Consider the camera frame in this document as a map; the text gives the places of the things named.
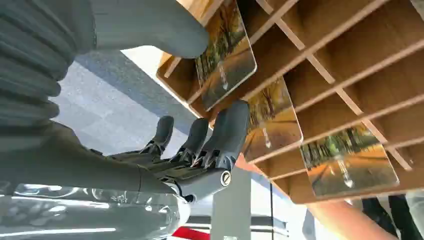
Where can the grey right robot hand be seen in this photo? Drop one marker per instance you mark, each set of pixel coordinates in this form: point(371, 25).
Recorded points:
point(99, 169)

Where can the glossy grey robot body shell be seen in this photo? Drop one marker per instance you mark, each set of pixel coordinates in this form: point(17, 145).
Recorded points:
point(82, 215)

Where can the red object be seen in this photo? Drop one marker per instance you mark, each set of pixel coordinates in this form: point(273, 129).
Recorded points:
point(192, 234)

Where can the ribbed grey right arm sleeve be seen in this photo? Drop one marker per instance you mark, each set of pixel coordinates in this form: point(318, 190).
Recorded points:
point(30, 66)

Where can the grey square pillar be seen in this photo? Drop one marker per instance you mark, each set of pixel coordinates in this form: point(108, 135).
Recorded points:
point(232, 208)

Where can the autumn landscape photo card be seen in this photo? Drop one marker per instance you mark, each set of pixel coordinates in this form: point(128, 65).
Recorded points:
point(351, 165)
point(228, 63)
point(275, 129)

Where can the wooden slotted card box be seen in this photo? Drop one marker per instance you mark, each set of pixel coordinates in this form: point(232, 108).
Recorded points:
point(348, 59)

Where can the black robot leg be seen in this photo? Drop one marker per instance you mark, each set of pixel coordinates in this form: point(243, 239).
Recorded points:
point(404, 218)
point(377, 215)

